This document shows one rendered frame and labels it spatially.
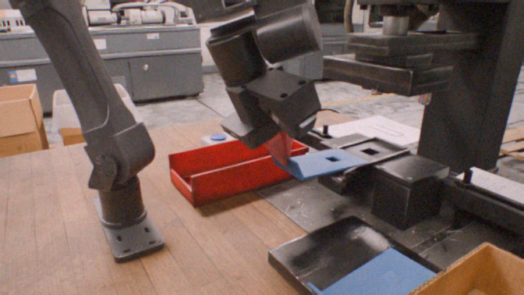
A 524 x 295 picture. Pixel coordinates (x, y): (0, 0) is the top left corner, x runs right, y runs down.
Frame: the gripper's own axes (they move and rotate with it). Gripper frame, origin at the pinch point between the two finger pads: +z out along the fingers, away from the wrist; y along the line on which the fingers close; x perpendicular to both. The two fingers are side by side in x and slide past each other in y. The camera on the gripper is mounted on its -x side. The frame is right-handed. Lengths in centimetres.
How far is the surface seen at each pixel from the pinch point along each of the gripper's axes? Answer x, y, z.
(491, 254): -24.9, 8.4, 9.9
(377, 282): -18.4, -3.1, 8.4
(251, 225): 2.9, -8.4, 8.8
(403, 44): -5.0, 21.8, -7.1
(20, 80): 447, -73, 30
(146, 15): 471, 98, 38
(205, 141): 34.7, -1.8, 9.2
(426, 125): 4.2, 35.3, 20.0
